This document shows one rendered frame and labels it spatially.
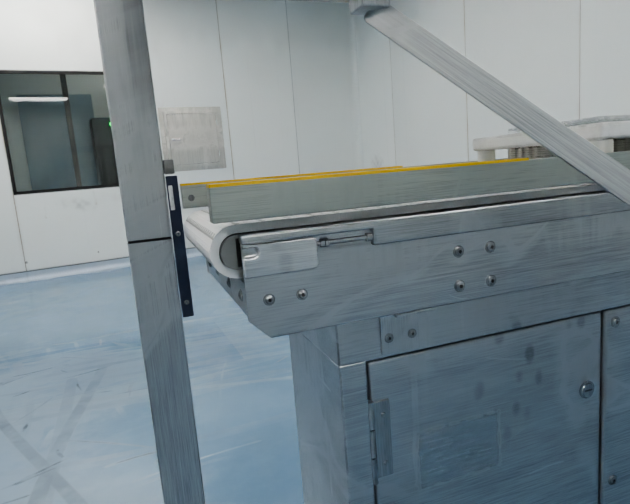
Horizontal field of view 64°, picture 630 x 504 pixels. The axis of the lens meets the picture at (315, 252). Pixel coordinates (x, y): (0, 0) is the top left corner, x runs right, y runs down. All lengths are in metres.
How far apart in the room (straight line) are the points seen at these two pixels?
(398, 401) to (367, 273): 0.18
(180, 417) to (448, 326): 0.41
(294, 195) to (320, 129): 6.06
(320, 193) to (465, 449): 0.39
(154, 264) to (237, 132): 5.37
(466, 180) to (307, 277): 0.19
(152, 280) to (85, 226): 5.00
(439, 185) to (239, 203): 0.20
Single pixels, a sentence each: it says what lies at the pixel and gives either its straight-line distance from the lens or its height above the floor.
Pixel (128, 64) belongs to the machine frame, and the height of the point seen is 1.03.
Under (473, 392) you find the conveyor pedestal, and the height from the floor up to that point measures 0.59.
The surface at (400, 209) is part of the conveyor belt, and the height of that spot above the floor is 0.83.
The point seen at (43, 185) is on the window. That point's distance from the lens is 5.72.
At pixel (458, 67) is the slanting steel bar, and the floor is 0.96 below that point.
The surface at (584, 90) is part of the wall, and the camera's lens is 4.49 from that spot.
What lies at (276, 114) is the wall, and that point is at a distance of 6.28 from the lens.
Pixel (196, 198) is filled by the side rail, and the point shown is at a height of 0.85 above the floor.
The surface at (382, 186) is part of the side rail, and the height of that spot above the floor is 0.86.
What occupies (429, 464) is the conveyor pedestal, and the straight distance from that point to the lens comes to 0.68.
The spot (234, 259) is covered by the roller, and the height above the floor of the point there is 0.80.
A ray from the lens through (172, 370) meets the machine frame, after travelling 0.78.
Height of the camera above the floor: 0.88
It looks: 9 degrees down
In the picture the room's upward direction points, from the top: 5 degrees counter-clockwise
